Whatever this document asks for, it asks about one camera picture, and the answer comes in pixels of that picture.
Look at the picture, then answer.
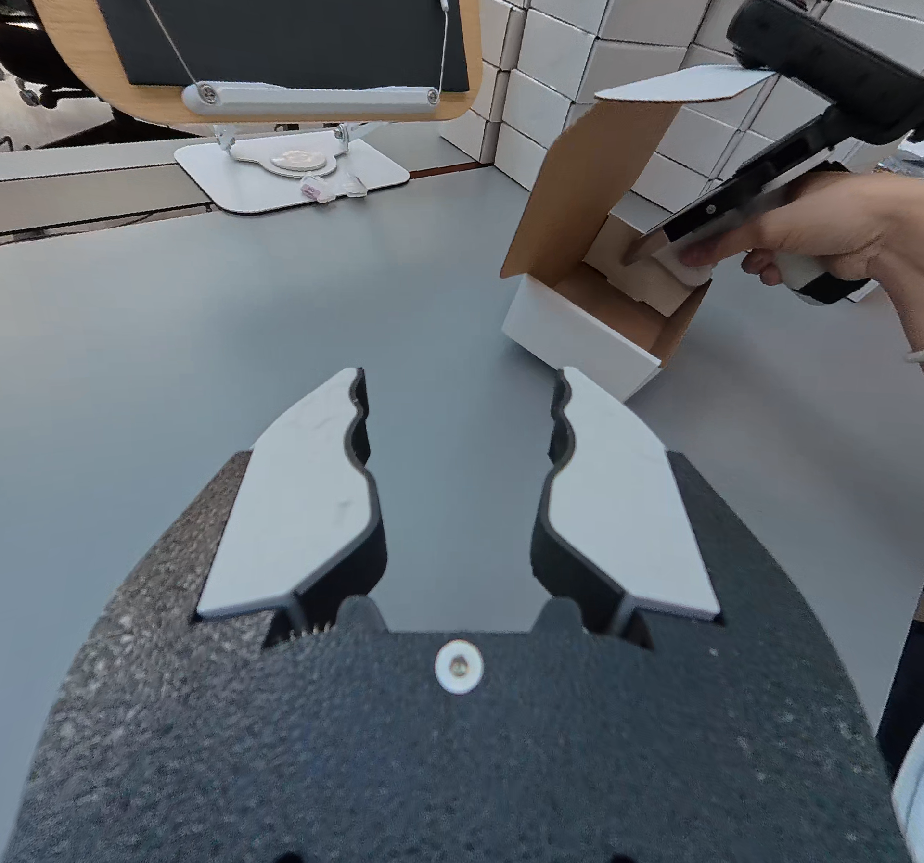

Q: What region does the person's clothing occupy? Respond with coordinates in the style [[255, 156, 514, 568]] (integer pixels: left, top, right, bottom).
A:
[[875, 625, 924, 863]]

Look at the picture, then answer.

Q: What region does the person's right hand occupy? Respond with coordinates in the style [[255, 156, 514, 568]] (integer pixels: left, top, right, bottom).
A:
[[682, 174, 924, 281]]

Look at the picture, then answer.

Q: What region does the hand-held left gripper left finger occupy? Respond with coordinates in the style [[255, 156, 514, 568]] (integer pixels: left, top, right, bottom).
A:
[[193, 367, 389, 649]]

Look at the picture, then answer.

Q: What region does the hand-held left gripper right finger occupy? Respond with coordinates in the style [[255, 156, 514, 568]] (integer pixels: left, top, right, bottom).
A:
[[530, 367, 725, 651]]

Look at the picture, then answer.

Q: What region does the person's right forearm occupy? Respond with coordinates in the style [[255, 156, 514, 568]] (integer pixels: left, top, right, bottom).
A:
[[873, 250, 924, 377]]

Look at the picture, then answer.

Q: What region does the stack of white boxes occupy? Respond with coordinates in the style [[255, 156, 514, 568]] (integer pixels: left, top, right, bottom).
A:
[[440, 0, 924, 229]]

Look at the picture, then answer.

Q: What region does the white cardboard box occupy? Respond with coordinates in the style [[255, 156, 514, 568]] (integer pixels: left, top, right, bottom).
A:
[[500, 65, 777, 404]]

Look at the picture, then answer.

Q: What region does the black office chair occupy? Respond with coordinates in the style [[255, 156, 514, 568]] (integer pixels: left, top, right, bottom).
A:
[[0, 0, 96, 111]]

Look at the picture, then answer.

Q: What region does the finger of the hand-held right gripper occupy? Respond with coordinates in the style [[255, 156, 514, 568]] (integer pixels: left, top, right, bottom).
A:
[[624, 224, 694, 267]]

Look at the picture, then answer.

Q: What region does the wooden book stand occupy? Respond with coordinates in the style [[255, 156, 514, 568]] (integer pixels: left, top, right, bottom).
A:
[[7, 0, 483, 216]]

